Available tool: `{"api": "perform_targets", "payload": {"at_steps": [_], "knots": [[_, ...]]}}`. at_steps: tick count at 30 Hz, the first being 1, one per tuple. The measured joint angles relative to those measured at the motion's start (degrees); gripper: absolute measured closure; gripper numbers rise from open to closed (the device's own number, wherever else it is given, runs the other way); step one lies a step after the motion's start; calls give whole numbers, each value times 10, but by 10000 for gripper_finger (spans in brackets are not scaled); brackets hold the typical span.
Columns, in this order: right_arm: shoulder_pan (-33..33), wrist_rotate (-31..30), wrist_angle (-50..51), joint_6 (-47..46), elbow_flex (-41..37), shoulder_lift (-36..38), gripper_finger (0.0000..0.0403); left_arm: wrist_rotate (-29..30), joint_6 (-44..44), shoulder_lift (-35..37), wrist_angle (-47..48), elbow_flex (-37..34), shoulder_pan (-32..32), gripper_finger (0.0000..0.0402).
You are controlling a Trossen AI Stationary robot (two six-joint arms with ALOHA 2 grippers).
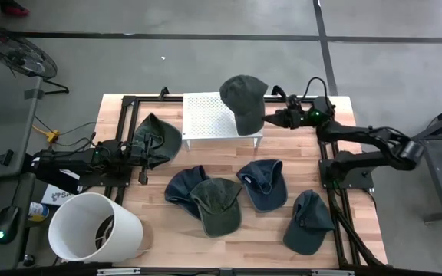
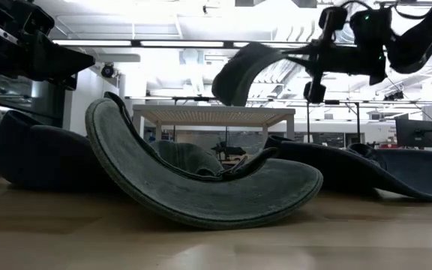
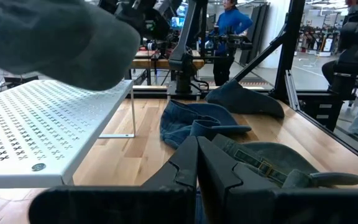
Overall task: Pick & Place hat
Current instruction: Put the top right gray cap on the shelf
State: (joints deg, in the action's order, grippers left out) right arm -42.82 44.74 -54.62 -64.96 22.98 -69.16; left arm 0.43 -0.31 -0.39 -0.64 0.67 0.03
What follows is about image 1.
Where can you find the white printed cardboard box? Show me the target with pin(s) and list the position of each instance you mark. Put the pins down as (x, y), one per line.
(58, 197)

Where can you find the black computer mouse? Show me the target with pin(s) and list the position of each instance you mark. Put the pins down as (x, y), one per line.
(7, 224)

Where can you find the silver metal bracket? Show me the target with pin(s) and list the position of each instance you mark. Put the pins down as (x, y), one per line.
(332, 272)
(117, 271)

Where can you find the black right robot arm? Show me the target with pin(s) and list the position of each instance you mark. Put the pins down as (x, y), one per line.
(359, 134)

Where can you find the person's red shoe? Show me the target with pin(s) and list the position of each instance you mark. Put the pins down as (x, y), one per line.
(14, 9)

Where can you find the dark teal baseball cap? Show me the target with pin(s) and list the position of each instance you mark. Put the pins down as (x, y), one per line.
(305, 234)

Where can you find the white and yellow can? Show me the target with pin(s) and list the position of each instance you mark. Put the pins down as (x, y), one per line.
(38, 211)

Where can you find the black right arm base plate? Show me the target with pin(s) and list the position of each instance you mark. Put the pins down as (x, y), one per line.
(359, 180)

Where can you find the black floor fan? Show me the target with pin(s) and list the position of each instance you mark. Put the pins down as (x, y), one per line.
(17, 53)

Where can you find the black aluminium extrusion frame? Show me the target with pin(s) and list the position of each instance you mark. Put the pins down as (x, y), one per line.
(345, 262)

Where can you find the black round knob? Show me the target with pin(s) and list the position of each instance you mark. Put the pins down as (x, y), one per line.
(28, 260)

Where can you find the white lampshade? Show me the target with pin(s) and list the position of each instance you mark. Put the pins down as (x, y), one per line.
(75, 226)

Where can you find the black wedge block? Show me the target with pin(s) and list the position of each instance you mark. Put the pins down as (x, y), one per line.
(3, 158)

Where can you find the white perforated metal rack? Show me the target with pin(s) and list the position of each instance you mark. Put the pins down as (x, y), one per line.
(205, 119)

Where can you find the olive green baseball cap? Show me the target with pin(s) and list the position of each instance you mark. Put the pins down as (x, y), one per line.
(244, 99)
(217, 211)

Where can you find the yellow power plug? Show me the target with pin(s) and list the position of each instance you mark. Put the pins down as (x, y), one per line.
(53, 135)

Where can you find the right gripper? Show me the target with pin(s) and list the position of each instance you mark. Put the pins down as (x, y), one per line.
(294, 117)

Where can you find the dark green baseball cap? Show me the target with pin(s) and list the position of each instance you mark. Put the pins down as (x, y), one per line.
(169, 140)

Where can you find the black slanted bar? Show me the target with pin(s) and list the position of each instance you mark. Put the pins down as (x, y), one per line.
(40, 178)

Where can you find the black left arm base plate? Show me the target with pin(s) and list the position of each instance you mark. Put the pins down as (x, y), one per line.
(102, 182)

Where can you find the navy blue baseball cap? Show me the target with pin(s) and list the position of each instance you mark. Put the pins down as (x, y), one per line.
(180, 188)
(271, 191)

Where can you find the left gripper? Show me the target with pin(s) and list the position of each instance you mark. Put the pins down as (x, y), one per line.
(143, 177)

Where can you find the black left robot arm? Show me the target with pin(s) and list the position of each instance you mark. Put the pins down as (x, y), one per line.
(71, 159)

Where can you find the grey tape strip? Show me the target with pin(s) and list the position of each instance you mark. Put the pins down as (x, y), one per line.
(33, 94)

